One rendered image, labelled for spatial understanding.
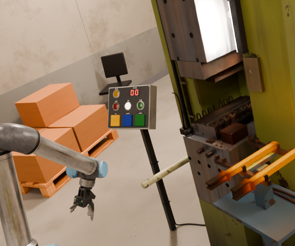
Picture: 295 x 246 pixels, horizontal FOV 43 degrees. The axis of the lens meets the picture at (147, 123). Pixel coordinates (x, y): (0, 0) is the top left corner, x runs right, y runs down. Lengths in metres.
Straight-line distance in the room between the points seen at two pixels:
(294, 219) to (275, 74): 0.64
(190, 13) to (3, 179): 1.14
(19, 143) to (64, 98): 3.17
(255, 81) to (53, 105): 3.16
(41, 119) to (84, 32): 1.79
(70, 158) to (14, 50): 3.54
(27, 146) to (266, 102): 1.13
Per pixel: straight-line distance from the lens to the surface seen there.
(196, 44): 1.90
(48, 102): 4.58
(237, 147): 1.99
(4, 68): 5.15
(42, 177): 3.98
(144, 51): 6.56
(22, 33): 5.29
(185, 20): 1.91
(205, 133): 2.14
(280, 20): 1.71
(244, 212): 1.81
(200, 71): 1.94
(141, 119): 2.35
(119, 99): 2.48
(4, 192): 1.73
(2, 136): 1.62
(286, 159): 1.63
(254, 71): 1.86
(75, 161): 1.84
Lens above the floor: 1.86
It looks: 22 degrees down
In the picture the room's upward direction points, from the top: 16 degrees counter-clockwise
